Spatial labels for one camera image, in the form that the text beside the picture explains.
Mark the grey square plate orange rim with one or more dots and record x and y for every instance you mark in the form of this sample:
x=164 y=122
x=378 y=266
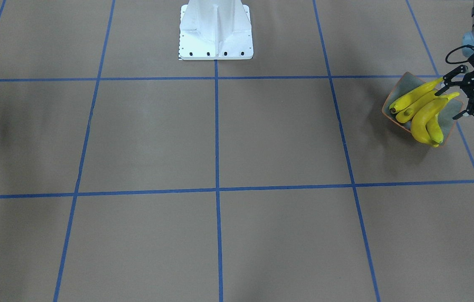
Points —
x=407 y=83

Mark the yellow banana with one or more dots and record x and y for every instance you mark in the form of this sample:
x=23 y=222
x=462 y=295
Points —
x=434 y=130
x=424 y=115
x=407 y=114
x=412 y=96

